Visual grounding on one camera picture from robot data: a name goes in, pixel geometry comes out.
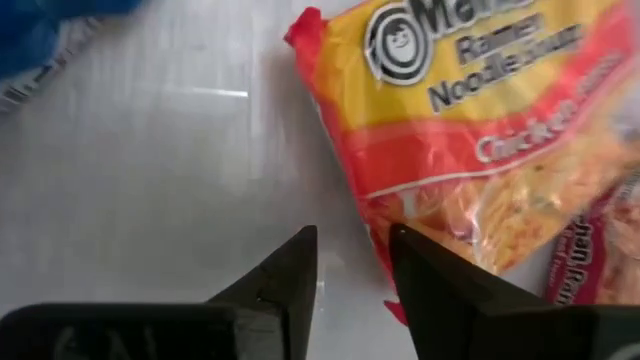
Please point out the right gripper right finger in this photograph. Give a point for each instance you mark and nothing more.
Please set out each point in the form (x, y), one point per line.
(475, 325)

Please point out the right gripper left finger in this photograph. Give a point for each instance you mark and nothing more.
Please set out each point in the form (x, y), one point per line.
(250, 320)

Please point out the red beef ramen noodle pack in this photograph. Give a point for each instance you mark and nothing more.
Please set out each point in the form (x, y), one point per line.
(575, 265)

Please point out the orange chicken ramen noodle pack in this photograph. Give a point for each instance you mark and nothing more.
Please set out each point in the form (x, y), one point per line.
(450, 125)

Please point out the blue soy sauce ramen pack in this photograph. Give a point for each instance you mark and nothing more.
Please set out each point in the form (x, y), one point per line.
(30, 40)

